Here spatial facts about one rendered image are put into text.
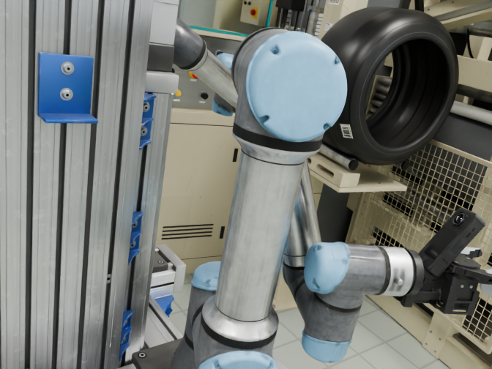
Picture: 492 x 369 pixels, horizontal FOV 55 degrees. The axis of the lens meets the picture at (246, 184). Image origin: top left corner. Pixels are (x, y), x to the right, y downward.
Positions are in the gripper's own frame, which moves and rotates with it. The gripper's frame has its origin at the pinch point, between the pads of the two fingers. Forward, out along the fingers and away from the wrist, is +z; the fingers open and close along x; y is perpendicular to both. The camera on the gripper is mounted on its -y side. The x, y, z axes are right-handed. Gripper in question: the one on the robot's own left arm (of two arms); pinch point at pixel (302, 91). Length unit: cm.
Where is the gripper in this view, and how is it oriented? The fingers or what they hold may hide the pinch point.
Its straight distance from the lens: 173.1
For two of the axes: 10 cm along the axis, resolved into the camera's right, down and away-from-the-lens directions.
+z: 8.5, 1.0, 5.1
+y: 2.8, -9.2, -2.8
